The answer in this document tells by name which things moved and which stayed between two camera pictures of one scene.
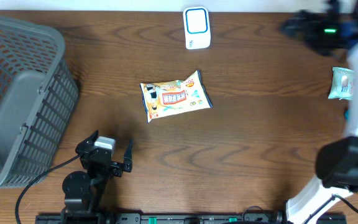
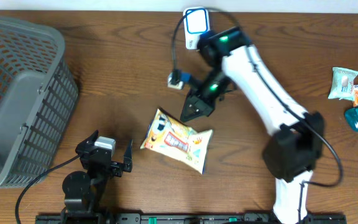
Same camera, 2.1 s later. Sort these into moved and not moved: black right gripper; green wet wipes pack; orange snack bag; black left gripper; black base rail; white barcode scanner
Moved: orange snack bag; black right gripper
Not moved: white barcode scanner; black base rail; black left gripper; green wet wipes pack
